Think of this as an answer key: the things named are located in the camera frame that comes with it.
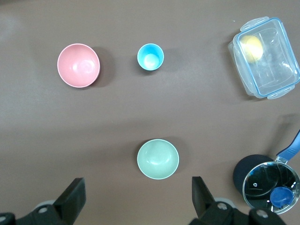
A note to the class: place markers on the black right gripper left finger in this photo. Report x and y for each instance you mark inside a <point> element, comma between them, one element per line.
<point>70,201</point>

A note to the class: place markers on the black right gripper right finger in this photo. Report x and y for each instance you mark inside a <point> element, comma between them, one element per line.
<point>204,206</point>

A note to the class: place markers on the sage green plastic bowl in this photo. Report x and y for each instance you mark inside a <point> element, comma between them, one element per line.
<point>158,159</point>

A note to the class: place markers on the pink plastic bowl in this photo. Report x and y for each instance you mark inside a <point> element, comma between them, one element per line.
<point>78,65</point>

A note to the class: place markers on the glass lid with blue knob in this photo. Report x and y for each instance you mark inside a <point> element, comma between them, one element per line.
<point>262,185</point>

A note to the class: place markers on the brown table cover mat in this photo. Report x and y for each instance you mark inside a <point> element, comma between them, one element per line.
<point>140,107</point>

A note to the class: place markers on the clear plastic lidded container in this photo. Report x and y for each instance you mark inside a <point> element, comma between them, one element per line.
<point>274,68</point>

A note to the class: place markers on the light blue plastic cup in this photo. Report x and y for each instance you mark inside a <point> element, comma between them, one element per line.
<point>150,56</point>

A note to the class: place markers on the yellow lemon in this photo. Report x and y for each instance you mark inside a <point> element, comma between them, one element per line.
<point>252,48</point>

